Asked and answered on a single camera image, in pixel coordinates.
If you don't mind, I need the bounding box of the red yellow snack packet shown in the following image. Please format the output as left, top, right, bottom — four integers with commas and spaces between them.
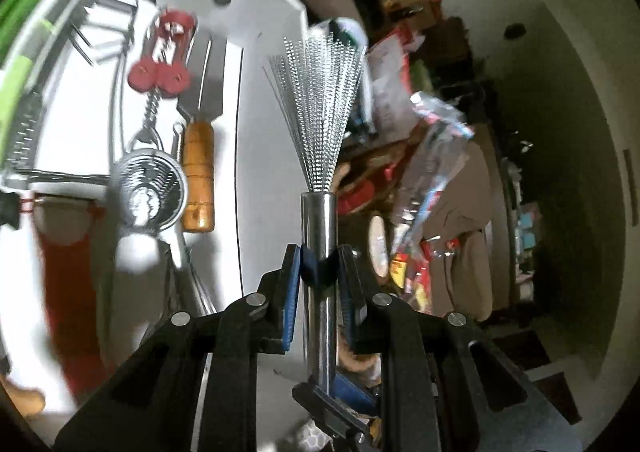
389, 252, 432, 314

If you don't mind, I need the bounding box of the red silicone utensil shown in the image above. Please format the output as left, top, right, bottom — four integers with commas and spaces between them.
29, 196, 117, 400

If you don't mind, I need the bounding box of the white container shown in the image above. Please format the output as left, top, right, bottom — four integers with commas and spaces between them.
0, 0, 311, 433

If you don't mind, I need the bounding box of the clear plastic bag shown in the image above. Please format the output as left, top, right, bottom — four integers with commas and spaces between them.
394, 91, 477, 254

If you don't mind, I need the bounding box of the red corkscrew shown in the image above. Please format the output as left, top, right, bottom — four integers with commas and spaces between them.
127, 7, 197, 144

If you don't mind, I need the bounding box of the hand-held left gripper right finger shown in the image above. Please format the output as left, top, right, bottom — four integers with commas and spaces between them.
338, 245, 584, 452

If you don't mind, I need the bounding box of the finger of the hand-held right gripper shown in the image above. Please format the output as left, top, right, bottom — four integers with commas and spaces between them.
332, 376, 379, 416
292, 381, 374, 444

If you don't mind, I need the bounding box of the steel spring whisk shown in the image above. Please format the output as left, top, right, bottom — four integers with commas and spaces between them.
264, 29, 369, 394

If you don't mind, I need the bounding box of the brown cloth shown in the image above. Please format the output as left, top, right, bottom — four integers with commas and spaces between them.
427, 142, 507, 324

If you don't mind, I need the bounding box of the wooden handled metal spatula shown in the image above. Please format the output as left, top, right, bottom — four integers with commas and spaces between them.
176, 29, 229, 234

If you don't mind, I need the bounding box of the metal tea strainer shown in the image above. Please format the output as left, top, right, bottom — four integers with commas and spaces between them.
109, 121, 189, 234

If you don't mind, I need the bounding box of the green handled grater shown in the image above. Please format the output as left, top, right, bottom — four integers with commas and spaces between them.
0, 55, 47, 175

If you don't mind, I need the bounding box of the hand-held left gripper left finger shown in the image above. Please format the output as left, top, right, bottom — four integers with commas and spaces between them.
52, 245, 304, 452

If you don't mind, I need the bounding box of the red round tin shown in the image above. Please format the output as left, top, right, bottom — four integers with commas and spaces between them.
337, 179, 377, 216

